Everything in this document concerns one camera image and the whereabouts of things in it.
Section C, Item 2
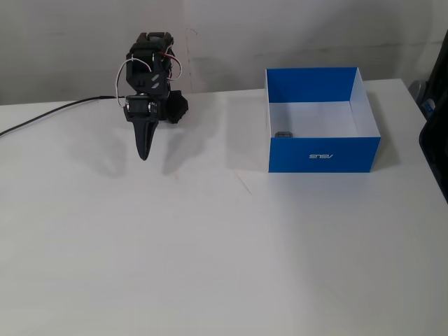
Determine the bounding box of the white servo wire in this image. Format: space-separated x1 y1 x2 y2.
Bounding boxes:
115 58 135 108

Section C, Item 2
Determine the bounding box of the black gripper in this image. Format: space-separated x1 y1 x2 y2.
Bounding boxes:
123 94 163 162

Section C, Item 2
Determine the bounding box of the gray object with blue label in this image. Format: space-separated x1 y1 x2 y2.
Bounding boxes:
408 79 435 120

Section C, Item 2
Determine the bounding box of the red servo wire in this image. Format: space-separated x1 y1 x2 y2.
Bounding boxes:
158 51 186 82

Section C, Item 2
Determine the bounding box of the black power cable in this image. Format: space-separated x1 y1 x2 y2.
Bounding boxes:
0 94 120 138

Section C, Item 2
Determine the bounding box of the blue and white box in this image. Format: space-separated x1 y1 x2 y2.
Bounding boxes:
265 66 382 174

